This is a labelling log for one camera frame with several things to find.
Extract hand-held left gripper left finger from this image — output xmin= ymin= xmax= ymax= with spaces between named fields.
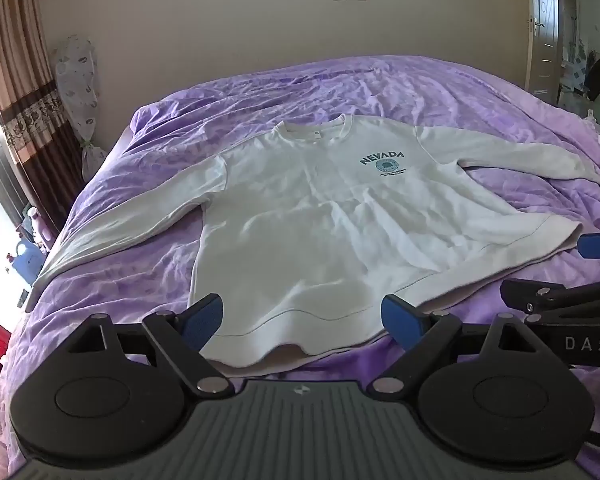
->
xmin=66 ymin=294 xmax=234 ymax=396

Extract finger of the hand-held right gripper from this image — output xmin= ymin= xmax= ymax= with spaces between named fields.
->
xmin=499 ymin=277 xmax=600 ymax=317
xmin=574 ymin=232 xmax=600 ymax=260

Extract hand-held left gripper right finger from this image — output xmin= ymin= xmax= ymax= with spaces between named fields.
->
xmin=372 ymin=294 xmax=538 ymax=395

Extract white printed sweatshirt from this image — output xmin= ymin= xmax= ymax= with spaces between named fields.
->
xmin=30 ymin=114 xmax=600 ymax=377

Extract blue detergent bottle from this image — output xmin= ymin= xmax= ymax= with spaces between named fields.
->
xmin=11 ymin=237 xmax=47 ymax=285

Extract bed with purple sheet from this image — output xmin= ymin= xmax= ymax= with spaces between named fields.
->
xmin=0 ymin=55 xmax=600 ymax=480

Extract wooden door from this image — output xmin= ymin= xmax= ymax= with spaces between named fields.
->
xmin=527 ymin=0 xmax=566 ymax=103

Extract fan under floral cover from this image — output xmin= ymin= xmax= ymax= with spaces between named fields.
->
xmin=54 ymin=34 xmax=106 ymax=181

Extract brown patterned curtain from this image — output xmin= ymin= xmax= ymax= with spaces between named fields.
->
xmin=0 ymin=0 xmax=83 ymax=241

